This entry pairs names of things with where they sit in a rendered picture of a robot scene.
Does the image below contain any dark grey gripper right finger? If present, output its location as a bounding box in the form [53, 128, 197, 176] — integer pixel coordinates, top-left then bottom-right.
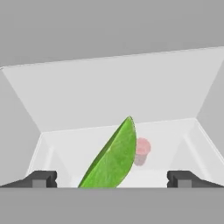
[166, 170, 224, 189]

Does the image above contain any pink round item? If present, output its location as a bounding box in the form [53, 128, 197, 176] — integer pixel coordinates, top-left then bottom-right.
[133, 137, 152, 167]

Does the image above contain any white fridge shelf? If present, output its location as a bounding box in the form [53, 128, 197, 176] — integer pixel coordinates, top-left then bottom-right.
[0, 46, 224, 189]

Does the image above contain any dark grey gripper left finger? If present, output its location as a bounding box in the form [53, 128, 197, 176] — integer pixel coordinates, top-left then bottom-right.
[0, 170, 58, 189]

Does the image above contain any green lemon wedge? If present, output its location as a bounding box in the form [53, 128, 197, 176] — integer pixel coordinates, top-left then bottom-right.
[77, 115, 137, 189]

